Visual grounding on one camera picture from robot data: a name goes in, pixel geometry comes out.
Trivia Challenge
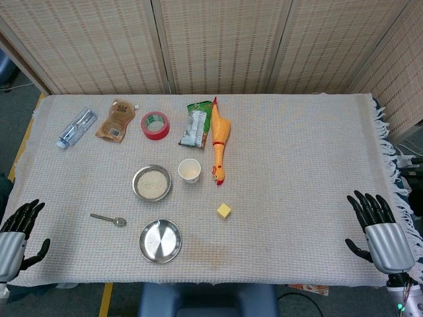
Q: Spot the black floor cable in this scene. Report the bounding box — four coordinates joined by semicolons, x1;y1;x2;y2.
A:
276;292;325;317

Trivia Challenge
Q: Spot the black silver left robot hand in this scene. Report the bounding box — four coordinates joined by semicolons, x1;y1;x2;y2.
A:
0;199;52;283

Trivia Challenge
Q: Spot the woven folding screen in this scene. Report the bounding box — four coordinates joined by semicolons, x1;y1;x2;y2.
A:
0;0;423;141

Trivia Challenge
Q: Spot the white waffle tablecloth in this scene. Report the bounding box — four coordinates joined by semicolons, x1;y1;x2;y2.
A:
0;93;423;288

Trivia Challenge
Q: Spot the red tape roll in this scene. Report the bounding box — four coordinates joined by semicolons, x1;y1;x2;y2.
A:
140;111;171;141

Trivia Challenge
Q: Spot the brown spout pouch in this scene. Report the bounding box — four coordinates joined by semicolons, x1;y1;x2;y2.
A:
95;100;141;143

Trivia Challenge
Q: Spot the steel bowl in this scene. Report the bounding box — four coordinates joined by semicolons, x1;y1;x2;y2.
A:
132;164;173;203

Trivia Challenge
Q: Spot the orange printed package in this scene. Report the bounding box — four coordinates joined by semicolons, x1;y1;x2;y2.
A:
287;283;330;297

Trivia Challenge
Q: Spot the flat steel plate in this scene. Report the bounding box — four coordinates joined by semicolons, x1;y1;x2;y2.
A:
138;219;183;264

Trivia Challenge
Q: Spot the small metal spoon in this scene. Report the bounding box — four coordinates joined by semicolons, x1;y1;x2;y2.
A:
90;213;128;228

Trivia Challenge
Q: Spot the black power box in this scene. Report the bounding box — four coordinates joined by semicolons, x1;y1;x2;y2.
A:
398;155;423;181

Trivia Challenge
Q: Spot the blue grey chair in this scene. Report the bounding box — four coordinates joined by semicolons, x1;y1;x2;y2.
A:
0;49;18;88

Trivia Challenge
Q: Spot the white powder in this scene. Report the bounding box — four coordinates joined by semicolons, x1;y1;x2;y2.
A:
137;170;169;198

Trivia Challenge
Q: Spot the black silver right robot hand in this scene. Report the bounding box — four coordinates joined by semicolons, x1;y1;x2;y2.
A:
344;190;416;275

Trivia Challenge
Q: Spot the green snack bag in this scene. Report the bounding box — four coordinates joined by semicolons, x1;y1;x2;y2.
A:
178;100;213;149

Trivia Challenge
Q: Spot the clear plastic water bottle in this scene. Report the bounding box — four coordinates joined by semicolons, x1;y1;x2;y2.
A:
55;108;99;150

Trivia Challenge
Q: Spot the yellow rubber chicken toy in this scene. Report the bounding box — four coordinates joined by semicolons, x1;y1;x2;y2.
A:
211;96;232;187

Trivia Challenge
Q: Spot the white paper cup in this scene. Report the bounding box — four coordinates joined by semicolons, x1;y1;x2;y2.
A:
177;158;202;184

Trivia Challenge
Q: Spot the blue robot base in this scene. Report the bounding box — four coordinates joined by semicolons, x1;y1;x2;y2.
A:
137;283;280;317

